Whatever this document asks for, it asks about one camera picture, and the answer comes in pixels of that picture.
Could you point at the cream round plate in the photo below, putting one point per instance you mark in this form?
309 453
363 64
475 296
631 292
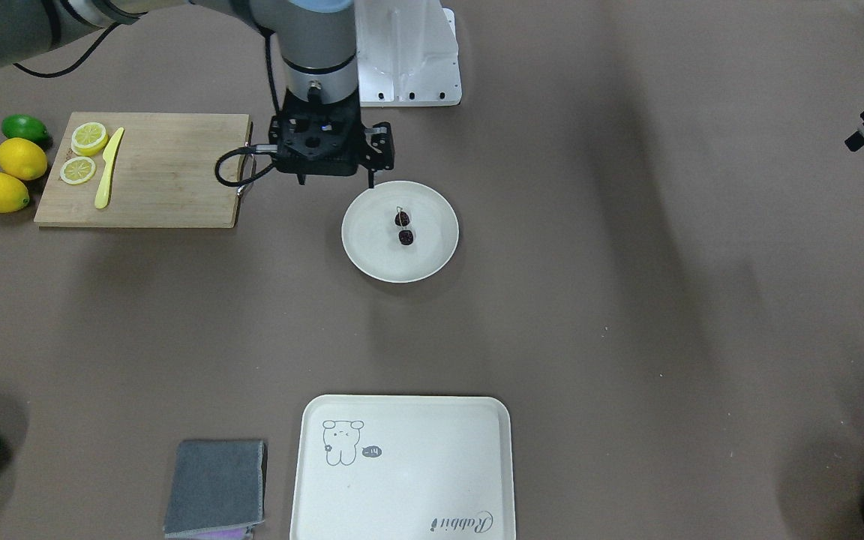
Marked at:
370 237

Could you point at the grey folded cloth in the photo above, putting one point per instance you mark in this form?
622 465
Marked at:
217 489

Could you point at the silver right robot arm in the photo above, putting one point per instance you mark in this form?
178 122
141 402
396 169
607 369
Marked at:
309 50

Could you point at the lemon slice near lemons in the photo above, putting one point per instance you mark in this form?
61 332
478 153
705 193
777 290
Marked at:
78 170

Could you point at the yellow plastic knife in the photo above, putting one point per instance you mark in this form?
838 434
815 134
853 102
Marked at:
109 155

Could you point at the bamboo cutting board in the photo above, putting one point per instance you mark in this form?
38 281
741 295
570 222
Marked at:
163 175

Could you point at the yellow lemon near lime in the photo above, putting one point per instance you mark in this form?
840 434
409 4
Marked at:
23 159

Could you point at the cream rabbit tray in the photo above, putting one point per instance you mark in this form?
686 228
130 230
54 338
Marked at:
404 467

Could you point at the lemon slice near lime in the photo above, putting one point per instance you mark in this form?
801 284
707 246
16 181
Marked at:
89 139

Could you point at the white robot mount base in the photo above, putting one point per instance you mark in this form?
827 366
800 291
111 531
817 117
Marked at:
408 54

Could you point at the green lime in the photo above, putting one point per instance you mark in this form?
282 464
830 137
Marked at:
25 126

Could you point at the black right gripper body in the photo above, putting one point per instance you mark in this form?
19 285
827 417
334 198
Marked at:
380 147

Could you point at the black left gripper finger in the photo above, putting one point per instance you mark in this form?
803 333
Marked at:
855 141

